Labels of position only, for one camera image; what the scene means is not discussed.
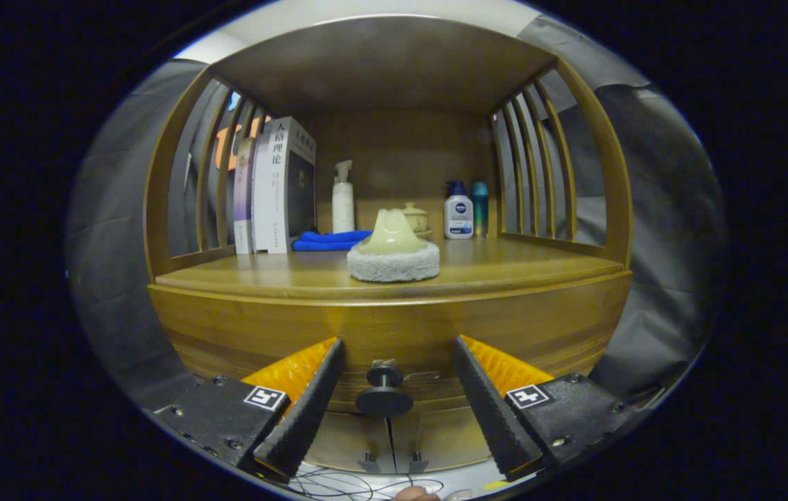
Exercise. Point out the thin white purple book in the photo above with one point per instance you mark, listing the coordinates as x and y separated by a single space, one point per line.
243 202

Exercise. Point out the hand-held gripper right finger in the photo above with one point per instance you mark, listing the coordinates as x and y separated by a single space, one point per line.
494 417

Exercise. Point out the blue folded cloth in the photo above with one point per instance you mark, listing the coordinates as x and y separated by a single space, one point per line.
324 242

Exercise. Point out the wooden cabinet door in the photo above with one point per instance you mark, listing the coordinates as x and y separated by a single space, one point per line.
352 442
442 438

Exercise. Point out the white lotion bottle blue cap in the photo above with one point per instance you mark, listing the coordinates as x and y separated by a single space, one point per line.
458 216

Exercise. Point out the wooden countertop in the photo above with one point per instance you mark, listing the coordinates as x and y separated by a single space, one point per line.
505 268

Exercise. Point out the beige scrubber with white pad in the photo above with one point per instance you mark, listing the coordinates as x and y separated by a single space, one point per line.
394 264

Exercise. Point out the beige lidded teacup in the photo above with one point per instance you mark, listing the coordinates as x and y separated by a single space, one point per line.
418 219

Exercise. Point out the yellow floor tape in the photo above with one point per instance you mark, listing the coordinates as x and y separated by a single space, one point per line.
496 485

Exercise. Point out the wooden drawer with black knob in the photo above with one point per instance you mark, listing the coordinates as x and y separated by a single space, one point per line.
400 320

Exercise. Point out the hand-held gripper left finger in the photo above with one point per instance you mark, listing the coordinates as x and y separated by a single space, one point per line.
307 414

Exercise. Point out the black backdrop cloth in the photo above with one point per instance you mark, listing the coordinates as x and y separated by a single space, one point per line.
665 209

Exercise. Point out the thick white book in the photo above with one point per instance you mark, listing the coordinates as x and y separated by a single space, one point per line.
275 195

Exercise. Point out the slim teal bottle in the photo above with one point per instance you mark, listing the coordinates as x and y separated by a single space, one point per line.
480 209

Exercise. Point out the white pump bottle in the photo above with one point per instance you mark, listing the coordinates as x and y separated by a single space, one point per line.
343 209

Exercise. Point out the wooden cabinet with slatted sides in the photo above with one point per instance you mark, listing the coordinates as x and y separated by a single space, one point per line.
380 62

